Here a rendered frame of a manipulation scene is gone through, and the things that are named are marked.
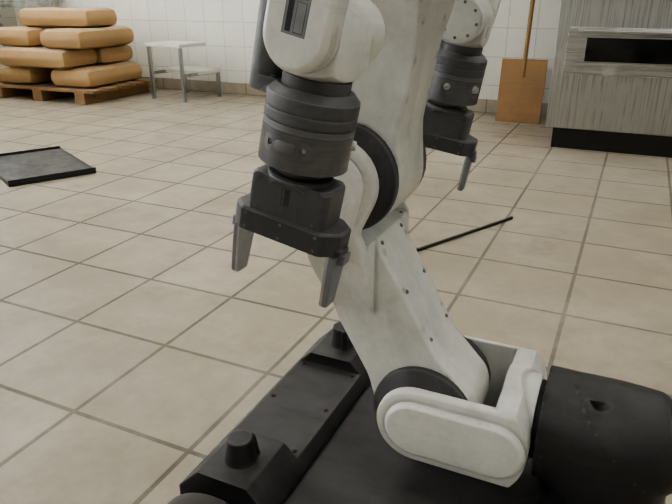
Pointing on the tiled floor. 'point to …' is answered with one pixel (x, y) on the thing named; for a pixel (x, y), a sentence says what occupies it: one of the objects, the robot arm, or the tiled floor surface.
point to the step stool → (180, 66)
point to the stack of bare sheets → (40, 166)
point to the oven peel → (522, 85)
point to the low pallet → (75, 91)
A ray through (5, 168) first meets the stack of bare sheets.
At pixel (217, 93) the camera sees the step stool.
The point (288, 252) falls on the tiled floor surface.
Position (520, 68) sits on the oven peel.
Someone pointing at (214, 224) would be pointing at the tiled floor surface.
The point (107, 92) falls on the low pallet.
